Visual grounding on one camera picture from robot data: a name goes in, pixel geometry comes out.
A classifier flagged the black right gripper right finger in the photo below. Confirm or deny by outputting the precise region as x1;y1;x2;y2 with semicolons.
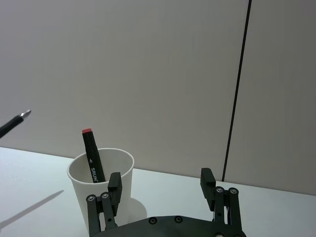
200;167;244;233

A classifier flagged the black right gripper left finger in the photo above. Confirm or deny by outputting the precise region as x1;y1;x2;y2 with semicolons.
85;172;123;235

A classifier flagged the white paper cup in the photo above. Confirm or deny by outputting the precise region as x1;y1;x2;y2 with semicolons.
67;148;135;232

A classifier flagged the black marker with red cap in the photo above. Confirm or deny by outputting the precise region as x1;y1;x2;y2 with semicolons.
81;127;107;184

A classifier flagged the black pen with silver tip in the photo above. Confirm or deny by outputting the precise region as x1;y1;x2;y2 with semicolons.
0;110;32;139

